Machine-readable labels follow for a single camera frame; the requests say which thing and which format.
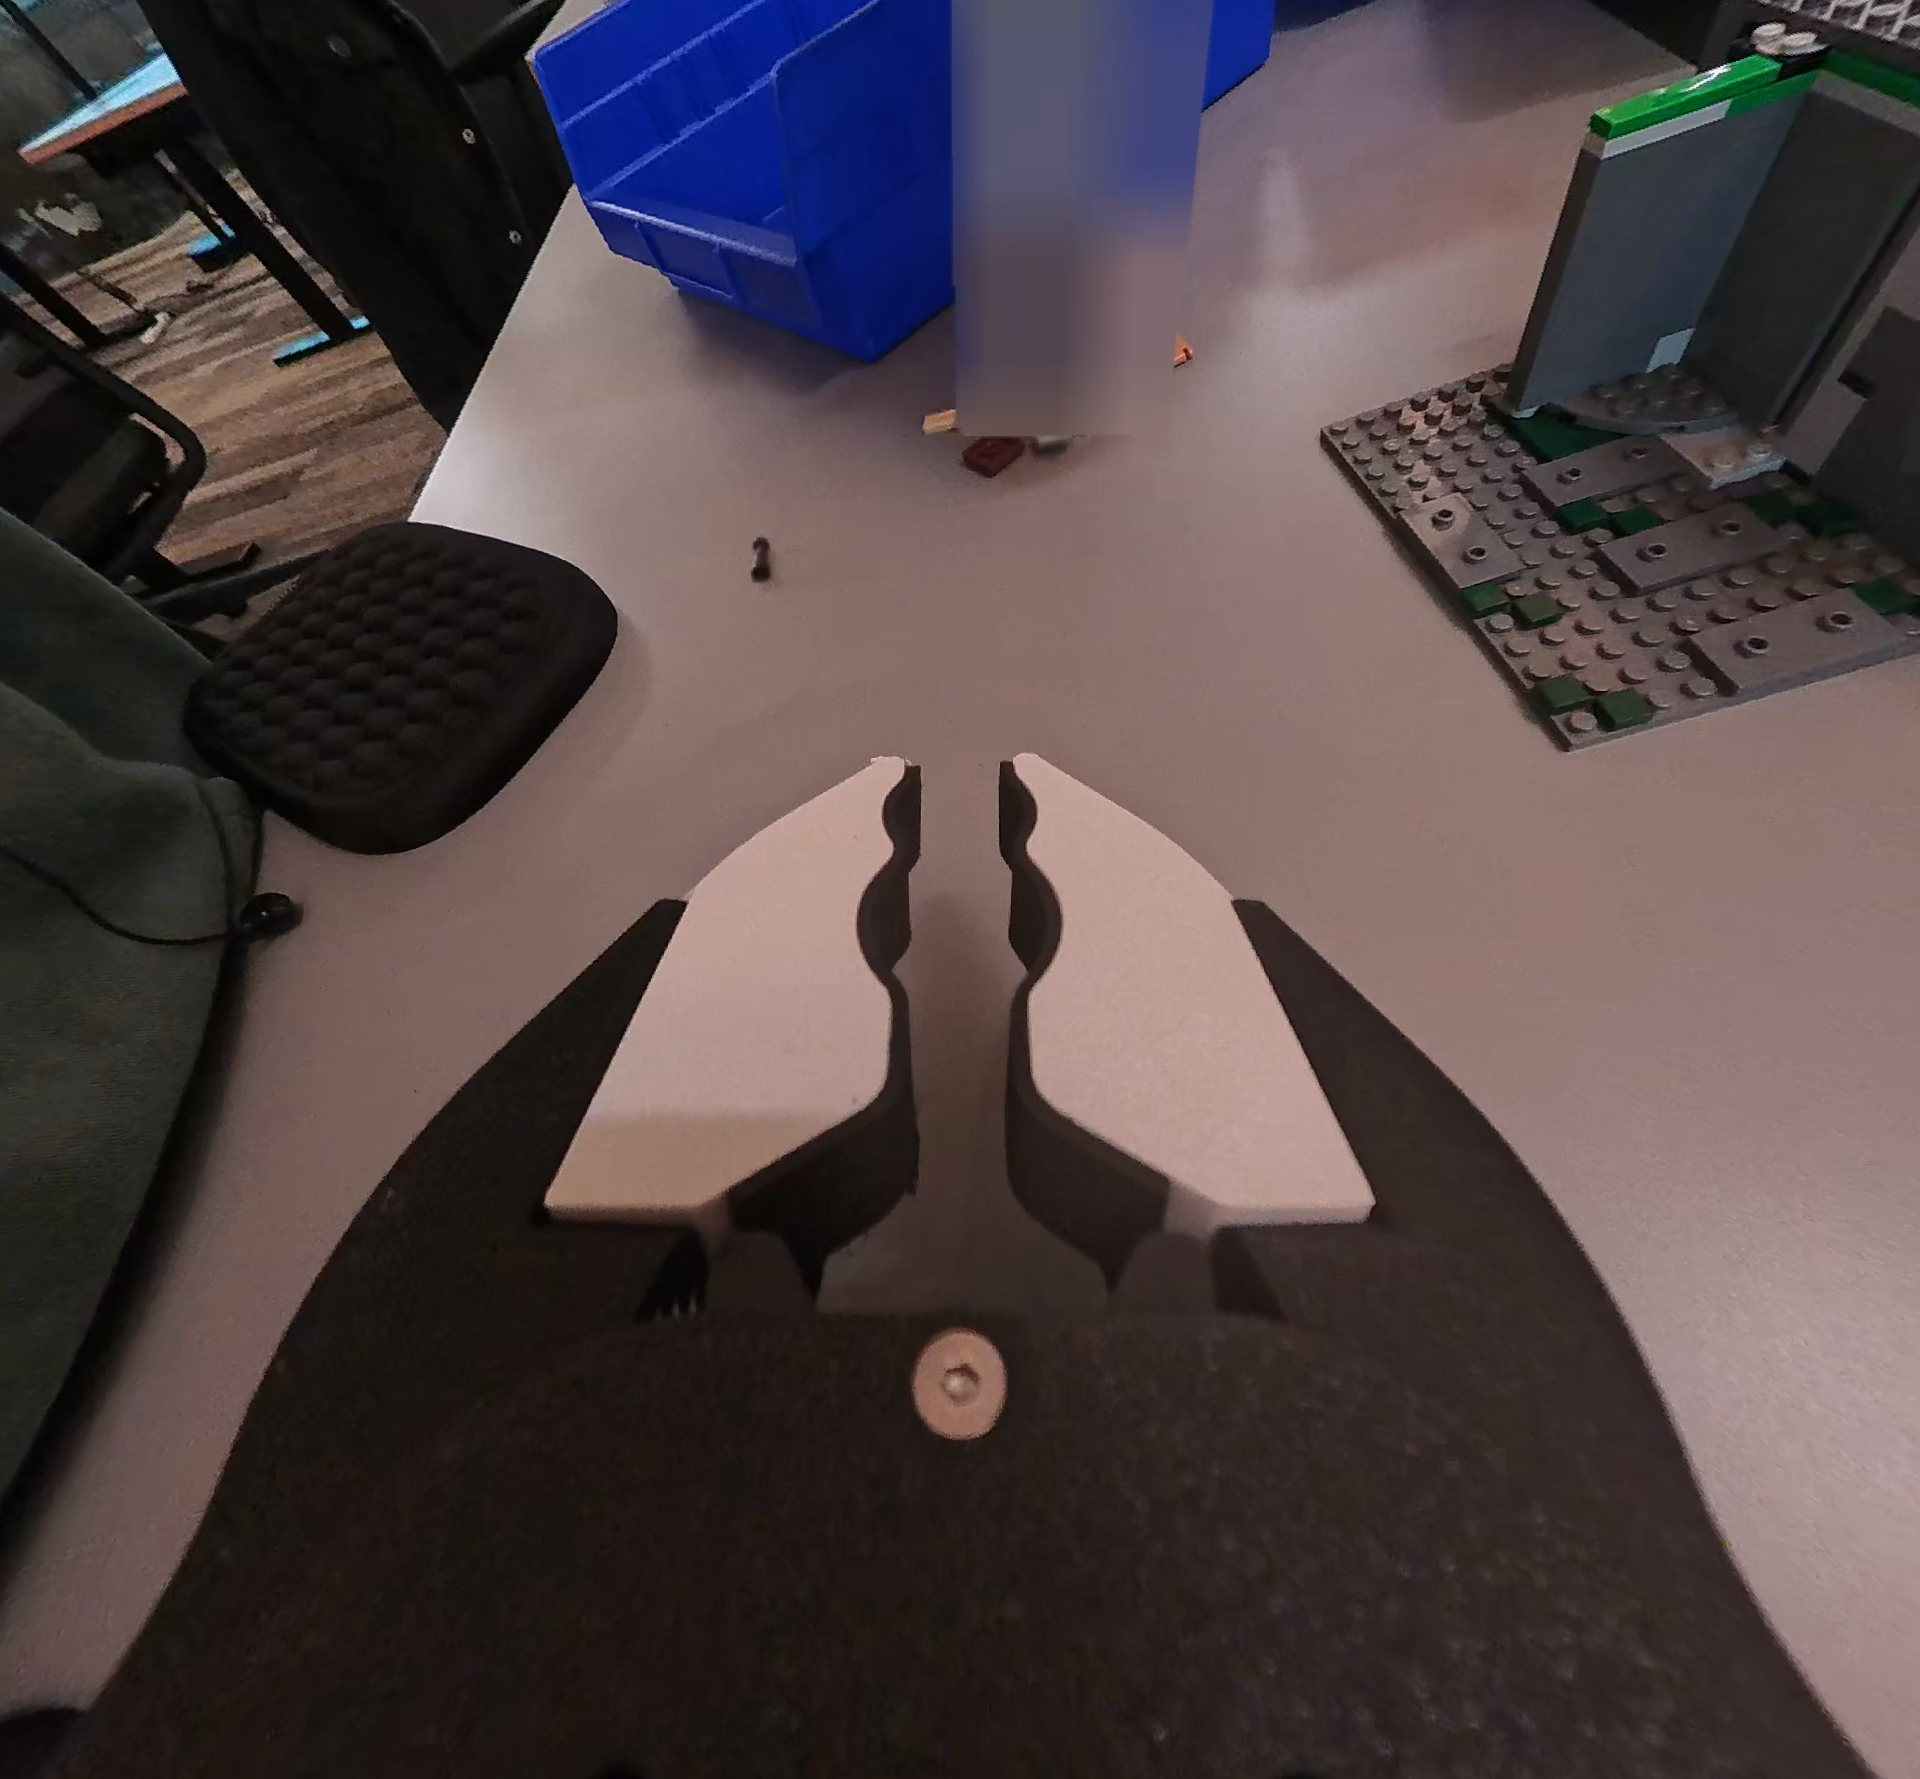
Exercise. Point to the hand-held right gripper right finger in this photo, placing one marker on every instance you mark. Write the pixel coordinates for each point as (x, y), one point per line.
(1185, 1043)

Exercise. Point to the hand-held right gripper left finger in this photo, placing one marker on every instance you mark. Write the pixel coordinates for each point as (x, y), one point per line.
(719, 1043)

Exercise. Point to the small toy bricks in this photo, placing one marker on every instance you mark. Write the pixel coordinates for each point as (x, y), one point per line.
(992, 455)

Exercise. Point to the grey desk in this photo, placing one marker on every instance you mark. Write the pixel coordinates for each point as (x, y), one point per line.
(1200, 609)

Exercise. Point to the wood-edged background desk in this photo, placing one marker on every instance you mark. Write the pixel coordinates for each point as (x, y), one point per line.
(119, 107)

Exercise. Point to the black chair armrest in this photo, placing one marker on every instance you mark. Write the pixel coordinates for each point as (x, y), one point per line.
(403, 684)

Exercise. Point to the small black brick piece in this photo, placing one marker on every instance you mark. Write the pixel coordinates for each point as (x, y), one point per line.
(763, 560)

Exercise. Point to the grey brick building model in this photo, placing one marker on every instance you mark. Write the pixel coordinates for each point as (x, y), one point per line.
(1649, 534)

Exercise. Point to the black office chair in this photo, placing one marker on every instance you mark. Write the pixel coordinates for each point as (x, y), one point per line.
(74, 460)

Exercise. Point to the black jacket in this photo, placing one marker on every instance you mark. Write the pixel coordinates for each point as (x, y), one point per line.
(345, 84)

